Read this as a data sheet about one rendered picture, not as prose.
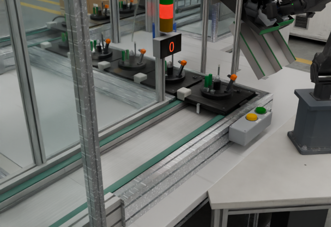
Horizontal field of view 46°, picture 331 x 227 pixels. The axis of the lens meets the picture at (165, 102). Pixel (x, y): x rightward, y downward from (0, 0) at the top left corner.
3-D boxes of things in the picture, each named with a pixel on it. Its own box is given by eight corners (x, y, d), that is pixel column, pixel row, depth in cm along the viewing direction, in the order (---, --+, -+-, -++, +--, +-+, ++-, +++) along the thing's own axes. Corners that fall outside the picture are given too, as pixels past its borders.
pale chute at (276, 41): (289, 64, 191) (296, 59, 187) (273, 70, 183) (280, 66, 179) (261, 16, 195) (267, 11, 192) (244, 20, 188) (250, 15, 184)
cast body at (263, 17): (273, 25, 166) (282, 13, 161) (266, 26, 164) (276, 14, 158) (261, 11, 169) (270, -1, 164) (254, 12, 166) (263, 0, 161)
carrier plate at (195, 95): (255, 95, 167) (255, 91, 166) (224, 116, 151) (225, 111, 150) (209, 81, 181) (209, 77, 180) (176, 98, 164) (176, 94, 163)
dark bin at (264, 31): (278, 30, 172) (285, 16, 167) (259, 35, 165) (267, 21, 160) (236, -6, 185) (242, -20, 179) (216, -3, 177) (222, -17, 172)
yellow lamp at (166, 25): (175, 30, 146) (175, 16, 144) (167, 33, 142) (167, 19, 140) (165, 27, 149) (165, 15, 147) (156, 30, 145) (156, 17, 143)
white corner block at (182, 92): (191, 98, 165) (191, 89, 163) (184, 101, 162) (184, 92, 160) (182, 95, 168) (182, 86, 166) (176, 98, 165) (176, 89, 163)
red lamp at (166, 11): (175, 16, 144) (176, 3, 141) (167, 19, 140) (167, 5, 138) (165, 15, 147) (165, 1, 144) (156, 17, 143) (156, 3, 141)
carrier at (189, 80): (206, 80, 182) (207, 54, 176) (173, 97, 165) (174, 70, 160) (166, 68, 196) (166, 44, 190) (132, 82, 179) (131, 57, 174)
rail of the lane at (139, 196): (271, 114, 171) (274, 91, 166) (125, 228, 110) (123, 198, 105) (259, 110, 174) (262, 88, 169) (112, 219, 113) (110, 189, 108)
